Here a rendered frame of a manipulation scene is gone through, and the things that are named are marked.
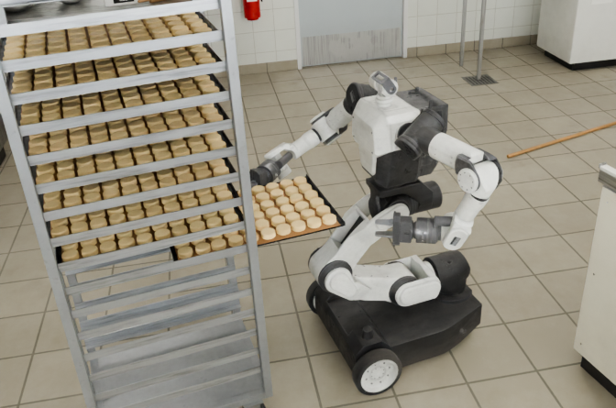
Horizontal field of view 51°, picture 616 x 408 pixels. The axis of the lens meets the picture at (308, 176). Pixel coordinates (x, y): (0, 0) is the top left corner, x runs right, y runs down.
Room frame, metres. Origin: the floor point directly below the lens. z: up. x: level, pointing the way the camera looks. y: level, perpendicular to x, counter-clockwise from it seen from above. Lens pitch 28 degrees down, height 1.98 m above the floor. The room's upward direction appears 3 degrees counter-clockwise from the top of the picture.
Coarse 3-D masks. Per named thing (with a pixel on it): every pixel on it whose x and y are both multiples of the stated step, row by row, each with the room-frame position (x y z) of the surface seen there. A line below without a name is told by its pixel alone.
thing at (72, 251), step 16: (160, 224) 1.83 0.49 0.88; (176, 224) 1.83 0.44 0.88; (192, 224) 1.82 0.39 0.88; (208, 224) 1.82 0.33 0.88; (224, 224) 1.84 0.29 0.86; (96, 240) 1.78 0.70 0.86; (112, 240) 1.77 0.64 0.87; (128, 240) 1.74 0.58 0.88; (144, 240) 1.74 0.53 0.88; (64, 256) 1.67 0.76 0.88; (80, 256) 1.70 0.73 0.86
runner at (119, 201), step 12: (204, 180) 1.78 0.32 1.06; (216, 180) 1.79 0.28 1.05; (228, 180) 1.80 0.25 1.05; (144, 192) 1.72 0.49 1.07; (156, 192) 1.73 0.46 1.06; (168, 192) 1.74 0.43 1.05; (180, 192) 1.75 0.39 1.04; (84, 204) 1.66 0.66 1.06; (96, 204) 1.67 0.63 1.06; (108, 204) 1.68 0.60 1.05; (120, 204) 1.69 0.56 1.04; (48, 216) 1.63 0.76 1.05; (60, 216) 1.64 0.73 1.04
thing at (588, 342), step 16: (608, 192) 1.96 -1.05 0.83; (608, 208) 1.94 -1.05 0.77; (608, 224) 1.93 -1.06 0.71; (608, 240) 1.92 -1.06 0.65; (592, 256) 1.97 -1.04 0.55; (608, 256) 1.91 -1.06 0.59; (592, 272) 1.96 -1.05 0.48; (608, 272) 1.89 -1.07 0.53; (592, 288) 1.95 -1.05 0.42; (608, 288) 1.88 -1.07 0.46; (592, 304) 1.93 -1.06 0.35; (608, 304) 1.87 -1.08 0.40; (592, 320) 1.92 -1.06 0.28; (608, 320) 1.86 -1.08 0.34; (576, 336) 1.98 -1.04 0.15; (592, 336) 1.91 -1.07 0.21; (608, 336) 1.84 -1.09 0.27; (592, 352) 1.89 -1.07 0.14; (608, 352) 1.83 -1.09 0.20; (592, 368) 1.91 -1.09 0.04; (608, 368) 1.82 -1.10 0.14; (608, 384) 1.83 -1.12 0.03
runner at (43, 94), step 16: (208, 64) 1.79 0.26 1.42; (224, 64) 1.81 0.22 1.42; (112, 80) 1.71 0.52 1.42; (128, 80) 1.72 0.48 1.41; (144, 80) 1.73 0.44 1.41; (160, 80) 1.75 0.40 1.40; (16, 96) 1.63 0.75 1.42; (32, 96) 1.64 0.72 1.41; (48, 96) 1.65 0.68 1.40; (64, 96) 1.67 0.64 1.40
